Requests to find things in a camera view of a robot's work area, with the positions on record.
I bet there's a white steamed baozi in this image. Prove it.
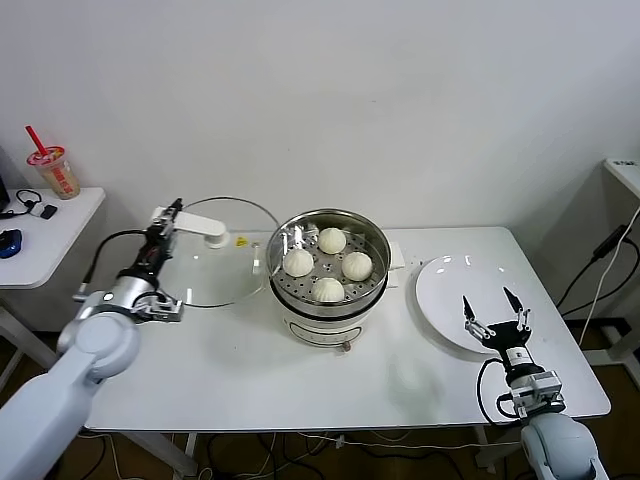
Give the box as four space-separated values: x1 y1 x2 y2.
283 248 315 278
318 227 347 255
312 277 346 304
341 251 374 281

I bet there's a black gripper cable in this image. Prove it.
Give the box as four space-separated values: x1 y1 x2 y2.
477 357 511 424
74 227 151 301

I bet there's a white floor cable with connector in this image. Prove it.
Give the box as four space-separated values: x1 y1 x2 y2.
269 432 526 451

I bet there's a black cable with adapter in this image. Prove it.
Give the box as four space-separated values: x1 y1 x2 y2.
555 223 632 319

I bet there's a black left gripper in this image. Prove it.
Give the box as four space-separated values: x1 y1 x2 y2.
118 198 185 282

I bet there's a plastic bubble tea cup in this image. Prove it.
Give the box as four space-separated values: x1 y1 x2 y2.
26 144 81 201

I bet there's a black cable with white plug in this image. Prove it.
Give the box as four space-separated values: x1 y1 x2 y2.
0 187 46 220

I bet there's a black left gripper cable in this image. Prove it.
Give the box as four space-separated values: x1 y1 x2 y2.
74 227 151 301

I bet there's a white round plate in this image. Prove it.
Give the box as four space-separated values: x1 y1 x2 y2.
415 253 536 356

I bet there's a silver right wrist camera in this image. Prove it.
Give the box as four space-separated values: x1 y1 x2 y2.
499 370 565 417

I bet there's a red drinking straw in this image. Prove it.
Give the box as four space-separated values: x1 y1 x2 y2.
24 124 50 156

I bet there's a glass lid with white handle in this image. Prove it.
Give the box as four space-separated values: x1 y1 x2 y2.
152 196 280 308

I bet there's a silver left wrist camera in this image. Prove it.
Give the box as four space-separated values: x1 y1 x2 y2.
130 293 185 325

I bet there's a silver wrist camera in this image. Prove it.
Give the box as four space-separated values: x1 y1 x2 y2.
130 293 185 325
499 370 565 417

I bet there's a stainless steel steamer basket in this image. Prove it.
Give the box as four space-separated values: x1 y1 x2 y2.
265 207 392 318

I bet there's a white desk with label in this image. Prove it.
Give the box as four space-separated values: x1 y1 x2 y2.
582 157 640 382

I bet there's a white electric steamer pot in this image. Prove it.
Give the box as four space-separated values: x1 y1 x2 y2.
252 241 405 357

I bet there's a white side table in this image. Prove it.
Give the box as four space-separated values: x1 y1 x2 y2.
0 187 108 416

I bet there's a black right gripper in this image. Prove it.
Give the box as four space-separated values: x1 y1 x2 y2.
462 286 537 377

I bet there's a white hanging cable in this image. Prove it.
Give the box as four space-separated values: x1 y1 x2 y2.
578 204 640 351

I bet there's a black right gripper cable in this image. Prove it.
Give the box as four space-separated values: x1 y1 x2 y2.
477 357 511 424

